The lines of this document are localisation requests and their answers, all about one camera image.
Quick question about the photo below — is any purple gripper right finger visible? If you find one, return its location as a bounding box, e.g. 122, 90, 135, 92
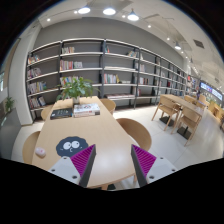
131, 145, 177, 187

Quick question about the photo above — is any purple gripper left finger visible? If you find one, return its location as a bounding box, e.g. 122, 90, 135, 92
49, 144, 96, 187

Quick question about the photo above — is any dark cartoon face mouse pad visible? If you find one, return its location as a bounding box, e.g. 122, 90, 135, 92
56, 136, 88, 157

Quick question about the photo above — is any white computer mouse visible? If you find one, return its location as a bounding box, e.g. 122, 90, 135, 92
35, 147, 46, 158

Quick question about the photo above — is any wooden chair near right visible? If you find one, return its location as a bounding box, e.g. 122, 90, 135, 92
117, 118, 152, 151

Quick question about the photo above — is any wooden chair near left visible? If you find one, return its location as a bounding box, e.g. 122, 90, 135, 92
22, 131, 40, 164

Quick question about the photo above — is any black book on table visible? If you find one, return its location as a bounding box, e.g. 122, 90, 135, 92
50, 108, 72, 120

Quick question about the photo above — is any stack of white books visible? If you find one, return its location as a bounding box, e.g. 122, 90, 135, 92
73, 103, 100, 118

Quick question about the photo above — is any wooden chair far left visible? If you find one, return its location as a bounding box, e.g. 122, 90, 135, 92
41, 105, 53, 121

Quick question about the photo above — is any wooden chair far right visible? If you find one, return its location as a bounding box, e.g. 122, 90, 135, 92
101, 98, 116, 113

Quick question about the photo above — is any green potted plant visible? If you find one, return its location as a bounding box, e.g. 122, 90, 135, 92
56, 77, 99, 105

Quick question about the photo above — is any small plant at left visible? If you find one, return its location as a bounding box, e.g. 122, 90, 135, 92
5, 97, 15, 112

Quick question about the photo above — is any large dark bookshelf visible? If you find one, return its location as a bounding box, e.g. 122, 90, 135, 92
26, 38, 186, 119

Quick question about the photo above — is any pendant lamp right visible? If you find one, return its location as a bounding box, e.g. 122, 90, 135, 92
127, 11, 139, 21

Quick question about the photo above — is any pendant lamp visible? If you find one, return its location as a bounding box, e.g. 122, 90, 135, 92
78, 6, 91, 14
103, 7, 116, 16
127, 11, 139, 21

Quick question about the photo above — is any pendant lamp left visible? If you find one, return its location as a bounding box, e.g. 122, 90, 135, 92
78, 6, 91, 14

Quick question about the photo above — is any pendant lamp middle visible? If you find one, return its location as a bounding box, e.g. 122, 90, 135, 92
103, 7, 116, 16

